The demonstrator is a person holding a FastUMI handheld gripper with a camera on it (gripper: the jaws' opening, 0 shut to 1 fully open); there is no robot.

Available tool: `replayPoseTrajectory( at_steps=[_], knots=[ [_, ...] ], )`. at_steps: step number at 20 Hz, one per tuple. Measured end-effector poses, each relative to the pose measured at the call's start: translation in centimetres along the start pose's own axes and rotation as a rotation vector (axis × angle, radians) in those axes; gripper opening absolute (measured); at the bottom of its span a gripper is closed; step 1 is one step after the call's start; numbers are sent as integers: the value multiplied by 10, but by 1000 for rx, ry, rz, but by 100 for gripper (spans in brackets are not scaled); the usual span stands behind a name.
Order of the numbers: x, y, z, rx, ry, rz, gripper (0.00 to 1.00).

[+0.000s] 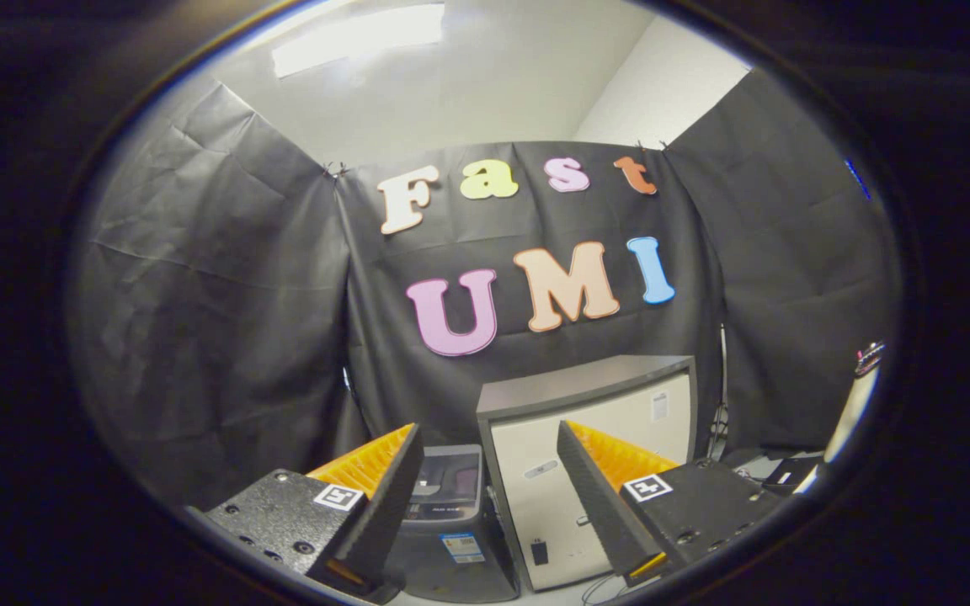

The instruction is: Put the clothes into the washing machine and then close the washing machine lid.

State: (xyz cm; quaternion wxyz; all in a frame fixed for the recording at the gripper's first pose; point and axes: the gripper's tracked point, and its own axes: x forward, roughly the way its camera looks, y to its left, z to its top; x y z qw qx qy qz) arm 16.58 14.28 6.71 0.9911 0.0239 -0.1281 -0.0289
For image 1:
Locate white bottle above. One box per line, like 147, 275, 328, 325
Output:
822, 341, 887, 465

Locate cream cabinet with grey top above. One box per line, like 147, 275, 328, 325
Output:
477, 354, 698, 592

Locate dark grey washing machine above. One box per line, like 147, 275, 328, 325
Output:
384, 444, 521, 603

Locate hanging cables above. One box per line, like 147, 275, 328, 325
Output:
706, 324, 732, 460

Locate black backdrop cloth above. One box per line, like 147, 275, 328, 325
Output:
68, 67, 903, 510

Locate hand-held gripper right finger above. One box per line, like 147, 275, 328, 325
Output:
556, 419, 787, 588

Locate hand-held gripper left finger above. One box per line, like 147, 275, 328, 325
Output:
186, 423, 425, 597

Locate floor cables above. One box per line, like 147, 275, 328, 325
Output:
582, 572, 646, 605

